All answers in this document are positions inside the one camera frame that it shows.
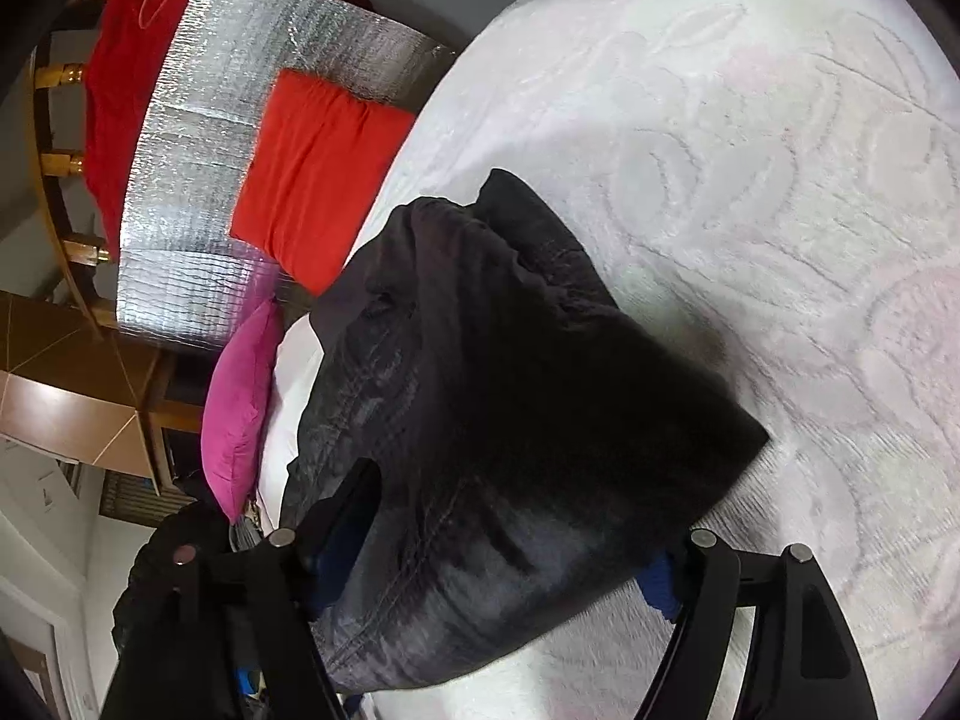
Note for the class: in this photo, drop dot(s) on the white bedspread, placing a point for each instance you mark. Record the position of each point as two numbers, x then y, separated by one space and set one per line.
750 165

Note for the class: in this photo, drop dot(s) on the red pillow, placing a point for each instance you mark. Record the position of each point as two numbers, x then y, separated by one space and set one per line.
315 180

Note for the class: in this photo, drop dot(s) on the wooden headboard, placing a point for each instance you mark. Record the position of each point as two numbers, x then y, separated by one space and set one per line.
64 165

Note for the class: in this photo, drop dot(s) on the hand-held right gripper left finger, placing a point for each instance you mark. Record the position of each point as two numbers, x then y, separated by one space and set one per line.
341 540

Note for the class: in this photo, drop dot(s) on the dark cloth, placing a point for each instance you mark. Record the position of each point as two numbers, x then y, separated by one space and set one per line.
150 600

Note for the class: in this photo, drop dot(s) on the silver foil mat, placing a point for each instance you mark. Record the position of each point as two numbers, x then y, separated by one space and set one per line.
202 142

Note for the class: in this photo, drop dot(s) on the black jacket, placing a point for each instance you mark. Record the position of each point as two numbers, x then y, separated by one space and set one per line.
510 405

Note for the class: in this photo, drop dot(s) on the red cloth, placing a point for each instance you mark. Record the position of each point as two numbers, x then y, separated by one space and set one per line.
120 90

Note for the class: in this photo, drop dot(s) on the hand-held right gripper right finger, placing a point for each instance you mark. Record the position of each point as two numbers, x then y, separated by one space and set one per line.
660 585

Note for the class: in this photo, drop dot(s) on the pink pillow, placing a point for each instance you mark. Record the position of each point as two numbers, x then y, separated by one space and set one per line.
236 412

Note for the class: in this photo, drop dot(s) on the wooden nightstand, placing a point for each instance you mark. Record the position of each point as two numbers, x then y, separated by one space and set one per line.
67 397

